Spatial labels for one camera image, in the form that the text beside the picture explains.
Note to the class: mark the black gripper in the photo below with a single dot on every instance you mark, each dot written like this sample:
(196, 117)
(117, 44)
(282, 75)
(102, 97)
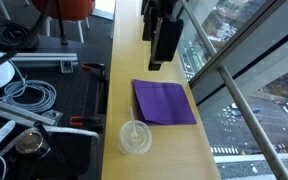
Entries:
(170, 38)

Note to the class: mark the clear drinking straw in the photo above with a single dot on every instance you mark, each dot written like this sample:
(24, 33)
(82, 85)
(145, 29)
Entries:
(132, 116)

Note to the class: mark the black stand pole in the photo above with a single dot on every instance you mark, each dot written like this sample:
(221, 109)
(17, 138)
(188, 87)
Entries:
(61, 26)

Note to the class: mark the orange chair with white legs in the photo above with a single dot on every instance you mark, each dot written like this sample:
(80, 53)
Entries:
(64, 8)

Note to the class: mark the clear plastic cup with lid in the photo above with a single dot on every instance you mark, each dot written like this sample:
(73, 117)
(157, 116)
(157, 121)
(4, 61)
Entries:
(135, 140)

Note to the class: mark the grey metal handrail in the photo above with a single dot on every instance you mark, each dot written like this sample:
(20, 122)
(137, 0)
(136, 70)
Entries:
(237, 96)

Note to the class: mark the grey curved band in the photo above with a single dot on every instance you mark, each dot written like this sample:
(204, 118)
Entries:
(74, 131)

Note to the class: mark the white chair leg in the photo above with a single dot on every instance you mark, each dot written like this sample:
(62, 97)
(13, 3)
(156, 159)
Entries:
(4, 8)

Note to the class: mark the aluminium extrusion with corner bracket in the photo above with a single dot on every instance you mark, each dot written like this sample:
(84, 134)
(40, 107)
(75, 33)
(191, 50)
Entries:
(40, 58)

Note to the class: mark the small aluminium corner bracket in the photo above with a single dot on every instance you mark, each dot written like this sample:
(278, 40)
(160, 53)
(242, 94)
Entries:
(53, 115)

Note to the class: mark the long aluminium extrusion rail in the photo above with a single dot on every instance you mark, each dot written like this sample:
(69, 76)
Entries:
(14, 111)

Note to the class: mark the round metal camera knob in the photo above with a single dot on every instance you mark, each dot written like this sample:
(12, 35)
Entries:
(32, 143)

